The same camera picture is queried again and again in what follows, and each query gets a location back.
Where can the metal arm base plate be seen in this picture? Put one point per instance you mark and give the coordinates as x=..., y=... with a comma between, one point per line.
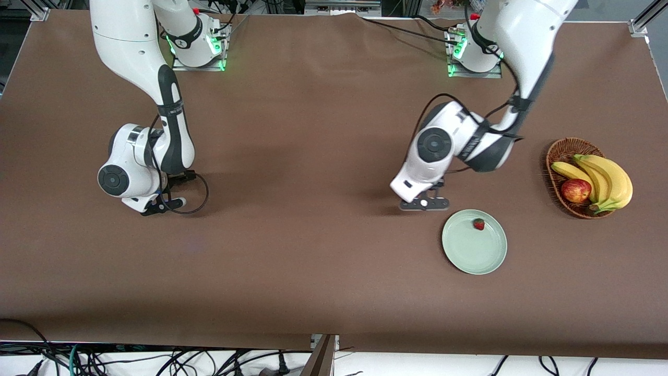
x=209, y=68
x=469, y=74

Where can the colourful background item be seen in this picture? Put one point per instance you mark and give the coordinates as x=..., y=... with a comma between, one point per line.
x=438, y=6

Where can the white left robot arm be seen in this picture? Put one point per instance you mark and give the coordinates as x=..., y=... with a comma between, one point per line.
x=527, y=36

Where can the brown wicker basket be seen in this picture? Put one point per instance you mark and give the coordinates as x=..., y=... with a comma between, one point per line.
x=566, y=149

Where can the pale green round plate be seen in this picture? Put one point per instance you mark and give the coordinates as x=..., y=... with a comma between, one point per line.
x=475, y=250

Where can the brown table cover sheet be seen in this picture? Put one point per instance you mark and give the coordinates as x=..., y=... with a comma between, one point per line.
x=334, y=130

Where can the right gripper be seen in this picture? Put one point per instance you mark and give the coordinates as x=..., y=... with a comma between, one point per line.
x=189, y=175

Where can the red strawberry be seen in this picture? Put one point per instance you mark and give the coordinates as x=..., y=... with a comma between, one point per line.
x=478, y=224

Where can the metal table frame bar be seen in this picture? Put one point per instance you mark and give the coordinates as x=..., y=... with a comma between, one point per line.
x=321, y=360

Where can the silver aluminium frame profile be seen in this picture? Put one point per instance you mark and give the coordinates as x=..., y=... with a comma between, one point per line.
x=40, y=14
x=639, y=26

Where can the red apple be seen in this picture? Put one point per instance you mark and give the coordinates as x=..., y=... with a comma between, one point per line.
x=575, y=190

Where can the yellow banana bunch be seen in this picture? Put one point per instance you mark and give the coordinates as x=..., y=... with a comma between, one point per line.
x=616, y=180

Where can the black power plug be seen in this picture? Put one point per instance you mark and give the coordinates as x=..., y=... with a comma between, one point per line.
x=282, y=365

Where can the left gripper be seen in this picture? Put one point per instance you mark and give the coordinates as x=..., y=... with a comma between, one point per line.
x=438, y=184

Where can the grey metal device box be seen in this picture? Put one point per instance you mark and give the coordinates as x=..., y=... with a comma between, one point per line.
x=339, y=8

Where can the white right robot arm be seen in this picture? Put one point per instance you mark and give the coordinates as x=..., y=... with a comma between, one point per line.
x=130, y=42

